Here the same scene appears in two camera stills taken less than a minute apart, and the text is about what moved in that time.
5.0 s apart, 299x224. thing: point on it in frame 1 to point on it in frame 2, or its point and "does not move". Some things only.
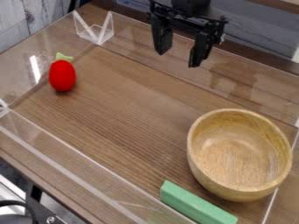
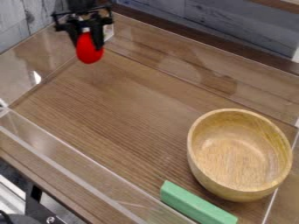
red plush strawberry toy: [62, 73] to [88, 53]
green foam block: [195, 205] does not move
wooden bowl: [238, 154] does not move
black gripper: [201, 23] to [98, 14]
